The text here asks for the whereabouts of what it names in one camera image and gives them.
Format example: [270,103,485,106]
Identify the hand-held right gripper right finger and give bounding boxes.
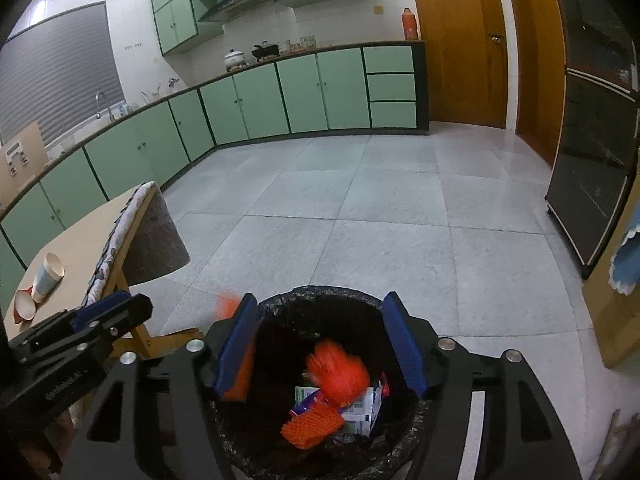
[381,290,583,480]

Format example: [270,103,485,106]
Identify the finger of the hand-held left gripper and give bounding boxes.
[9,290,133,357]
[27,294,154,377]

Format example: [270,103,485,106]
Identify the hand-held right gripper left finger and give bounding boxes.
[60,292,263,480]

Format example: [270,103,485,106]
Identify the green white milk carton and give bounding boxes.
[294,385,383,438]

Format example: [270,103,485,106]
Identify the blue orange snack packet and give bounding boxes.
[289,390,331,417]

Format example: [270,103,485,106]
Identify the black trash bin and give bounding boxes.
[207,285,436,480]

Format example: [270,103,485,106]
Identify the white blue paper cup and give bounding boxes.
[31,252,66,303]

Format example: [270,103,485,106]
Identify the red white paper cup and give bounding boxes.
[12,287,38,323]

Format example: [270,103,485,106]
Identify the patterned table cloth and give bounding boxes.
[80,180,192,308]

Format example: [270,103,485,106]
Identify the metal faucet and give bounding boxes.
[95,91,115,123]

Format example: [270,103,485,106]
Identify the wooden side table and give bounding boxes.
[582,205,640,371]

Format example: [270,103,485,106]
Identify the blue scalloped cloth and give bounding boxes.
[607,225,640,296]

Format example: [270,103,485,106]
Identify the grey window blind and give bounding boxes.
[0,1,126,146]

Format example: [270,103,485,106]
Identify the green lower cabinets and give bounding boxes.
[0,40,431,311]

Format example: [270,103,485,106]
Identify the black glass cabinet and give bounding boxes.
[544,0,640,281]

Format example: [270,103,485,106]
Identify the row of condiment jars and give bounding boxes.
[279,35,317,55]

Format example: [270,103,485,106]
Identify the plain wooden door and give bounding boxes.
[502,0,568,168]

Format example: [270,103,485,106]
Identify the range hood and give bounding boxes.
[197,0,275,23]

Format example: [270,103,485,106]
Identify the wooden door with handle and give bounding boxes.
[405,0,508,128]

